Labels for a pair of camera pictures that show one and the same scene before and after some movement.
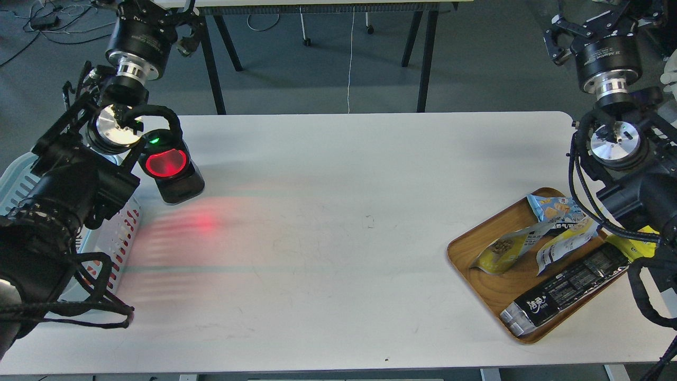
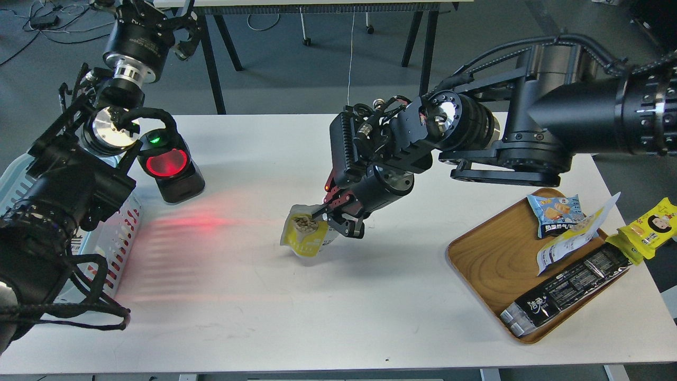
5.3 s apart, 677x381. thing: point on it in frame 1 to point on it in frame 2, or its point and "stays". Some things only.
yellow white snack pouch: x=503 y=255 to x=304 y=233
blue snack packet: x=561 y=211 stays
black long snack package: x=524 y=313 stays
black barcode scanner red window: x=164 y=157 stays
